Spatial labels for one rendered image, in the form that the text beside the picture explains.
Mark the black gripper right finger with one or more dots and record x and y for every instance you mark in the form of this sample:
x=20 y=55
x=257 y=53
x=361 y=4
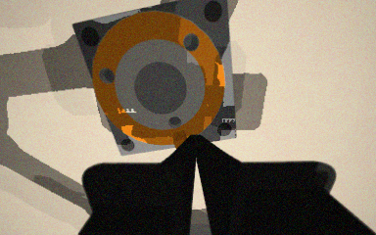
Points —
x=226 y=182

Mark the orange round plate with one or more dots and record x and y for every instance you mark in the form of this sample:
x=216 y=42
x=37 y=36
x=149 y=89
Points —
x=154 y=36

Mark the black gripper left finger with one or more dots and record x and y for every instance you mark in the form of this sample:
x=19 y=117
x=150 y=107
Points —
x=169 y=183

